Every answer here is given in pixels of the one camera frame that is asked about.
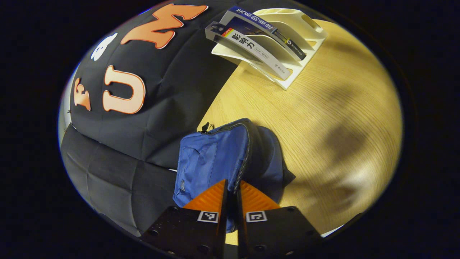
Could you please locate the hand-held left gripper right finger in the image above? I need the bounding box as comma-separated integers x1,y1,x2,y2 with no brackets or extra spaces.
235,180,323,259

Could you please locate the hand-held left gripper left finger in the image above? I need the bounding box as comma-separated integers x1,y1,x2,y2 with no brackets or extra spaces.
139,179,230,259

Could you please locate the blue schoolbag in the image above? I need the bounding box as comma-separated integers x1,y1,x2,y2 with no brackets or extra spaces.
172,118,296,233

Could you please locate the grey portrait cover book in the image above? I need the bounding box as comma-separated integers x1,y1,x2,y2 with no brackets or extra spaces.
204,21,292,81

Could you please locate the blue cover book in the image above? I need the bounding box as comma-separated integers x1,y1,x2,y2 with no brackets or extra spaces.
220,5,308,62

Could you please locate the white bookshelf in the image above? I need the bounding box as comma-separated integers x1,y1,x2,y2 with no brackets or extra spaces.
211,8,328,91

